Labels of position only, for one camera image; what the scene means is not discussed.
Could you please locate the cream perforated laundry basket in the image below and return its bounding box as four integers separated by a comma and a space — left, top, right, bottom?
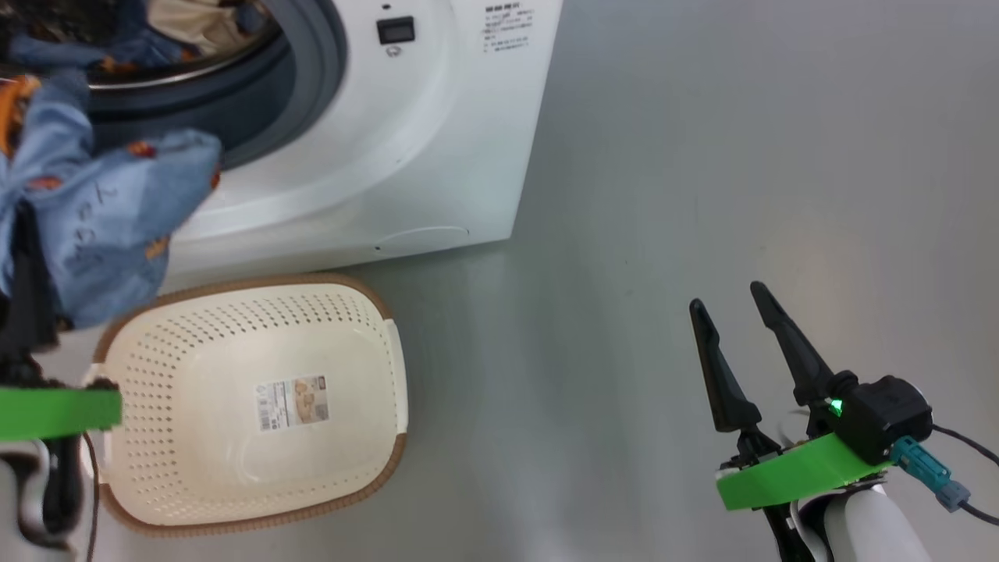
82, 273, 409, 538

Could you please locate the white front-load washing machine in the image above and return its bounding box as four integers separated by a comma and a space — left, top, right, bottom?
0, 0, 564, 296

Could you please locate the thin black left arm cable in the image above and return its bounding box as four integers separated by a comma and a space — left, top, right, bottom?
82, 433, 102, 562

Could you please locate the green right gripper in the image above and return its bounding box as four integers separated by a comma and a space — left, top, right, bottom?
689, 282, 892, 513

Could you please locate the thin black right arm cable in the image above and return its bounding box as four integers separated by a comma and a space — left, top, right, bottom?
929, 425, 999, 525

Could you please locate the blue patterned clothing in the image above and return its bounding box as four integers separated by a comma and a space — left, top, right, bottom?
0, 0, 274, 333

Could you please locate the round white filter cover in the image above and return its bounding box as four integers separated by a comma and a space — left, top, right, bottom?
375, 226, 471, 254

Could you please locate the black door lock socket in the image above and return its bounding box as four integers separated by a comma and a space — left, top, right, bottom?
377, 16, 416, 45

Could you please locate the teal right camera connector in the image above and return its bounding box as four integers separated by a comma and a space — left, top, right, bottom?
890, 437, 971, 512

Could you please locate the paper basket product sticker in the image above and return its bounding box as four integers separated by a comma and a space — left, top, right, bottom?
258, 376, 330, 432

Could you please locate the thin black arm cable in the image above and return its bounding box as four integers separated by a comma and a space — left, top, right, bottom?
929, 425, 999, 525
82, 433, 102, 562

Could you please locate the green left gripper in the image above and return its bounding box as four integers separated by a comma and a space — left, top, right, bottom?
0, 201, 123, 443

